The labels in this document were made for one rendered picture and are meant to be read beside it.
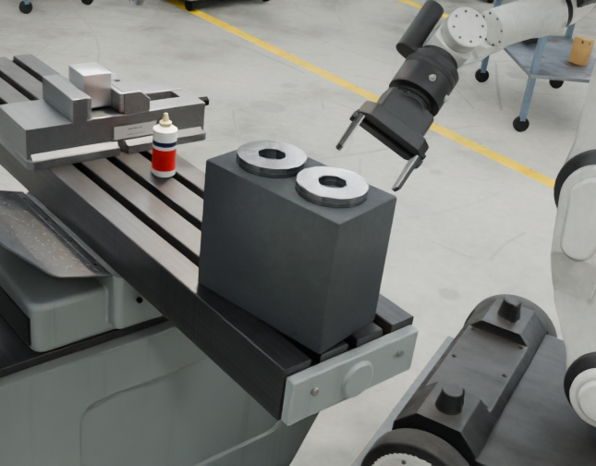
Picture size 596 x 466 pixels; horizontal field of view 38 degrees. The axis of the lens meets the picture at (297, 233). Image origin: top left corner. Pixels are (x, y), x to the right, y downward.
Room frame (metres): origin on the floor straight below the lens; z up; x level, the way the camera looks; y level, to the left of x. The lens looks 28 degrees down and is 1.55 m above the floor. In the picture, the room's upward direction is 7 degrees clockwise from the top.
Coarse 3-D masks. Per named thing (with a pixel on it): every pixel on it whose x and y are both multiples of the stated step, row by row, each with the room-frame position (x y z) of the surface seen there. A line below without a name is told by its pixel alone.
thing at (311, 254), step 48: (288, 144) 1.06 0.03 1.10; (240, 192) 0.97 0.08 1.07; (288, 192) 0.95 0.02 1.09; (336, 192) 0.94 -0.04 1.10; (384, 192) 0.98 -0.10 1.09; (240, 240) 0.97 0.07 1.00; (288, 240) 0.92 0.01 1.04; (336, 240) 0.88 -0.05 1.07; (384, 240) 0.97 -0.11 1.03; (240, 288) 0.97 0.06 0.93; (288, 288) 0.92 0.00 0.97; (336, 288) 0.89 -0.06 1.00; (288, 336) 0.91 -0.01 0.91; (336, 336) 0.91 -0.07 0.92
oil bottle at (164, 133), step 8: (160, 120) 1.35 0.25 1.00; (168, 120) 1.34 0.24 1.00; (160, 128) 1.34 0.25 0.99; (168, 128) 1.34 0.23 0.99; (176, 128) 1.36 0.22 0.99; (152, 136) 1.34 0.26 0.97; (160, 136) 1.33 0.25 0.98; (168, 136) 1.33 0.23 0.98; (176, 136) 1.35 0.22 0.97; (152, 144) 1.34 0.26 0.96; (160, 144) 1.33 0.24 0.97; (168, 144) 1.33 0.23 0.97; (152, 152) 1.34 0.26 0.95; (160, 152) 1.33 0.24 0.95; (168, 152) 1.33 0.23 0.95; (152, 160) 1.34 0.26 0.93; (160, 160) 1.33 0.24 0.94; (168, 160) 1.33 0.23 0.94; (152, 168) 1.33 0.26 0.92; (160, 168) 1.33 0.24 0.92; (168, 168) 1.33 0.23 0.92; (160, 176) 1.33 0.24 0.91; (168, 176) 1.33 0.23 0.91
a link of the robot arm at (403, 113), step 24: (408, 72) 1.29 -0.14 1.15; (432, 72) 1.28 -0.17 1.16; (384, 96) 1.26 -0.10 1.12; (408, 96) 1.26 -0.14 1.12; (432, 96) 1.26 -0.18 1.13; (384, 120) 1.23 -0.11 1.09; (408, 120) 1.24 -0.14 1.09; (432, 120) 1.26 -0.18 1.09; (384, 144) 1.26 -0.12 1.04; (408, 144) 1.22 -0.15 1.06
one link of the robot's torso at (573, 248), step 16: (576, 176) 1.23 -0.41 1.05; (592, 176) 1.22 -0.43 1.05; (560, 192) 1.23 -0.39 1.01; (576, 192) 1.21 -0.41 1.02; (592, 192) 1.20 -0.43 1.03; (560, 208) 1.23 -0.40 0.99; (576, 208) 1.21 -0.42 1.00; (592, 208) 1.20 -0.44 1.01; (560, 224) 1.23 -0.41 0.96; (576, 224) 1.21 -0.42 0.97; (592, 224) 1.20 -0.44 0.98; (560, 240) 1.22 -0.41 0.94; (576, 240) 1.20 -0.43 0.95; (592, 240) 1.19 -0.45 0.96; (560, 256) 1.22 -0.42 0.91; (576, 256) 1.20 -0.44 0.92; (592, 256) 1.20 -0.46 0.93; (560, 272) 1.24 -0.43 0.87; (576, 272) 1.22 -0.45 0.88; (592, 272) 1.20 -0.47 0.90; (560, 288) 1.25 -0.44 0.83; (576, 288) 1.23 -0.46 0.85; (592, 288) 1.22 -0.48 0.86; (560, 304) 1.25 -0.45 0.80; (576, 304) 1.24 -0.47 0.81; (592, 304) 1.23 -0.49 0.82; (560, 320) 1.25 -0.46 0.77; (576, 320) 1.24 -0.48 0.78; (592, 320) 1.23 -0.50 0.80; (576, 336) 1.23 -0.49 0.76; (592, 336) 1.22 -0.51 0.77; (576, 352) 1.23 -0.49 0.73; (592, 352) 1.22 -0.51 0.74; (576, 368) 1.21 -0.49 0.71
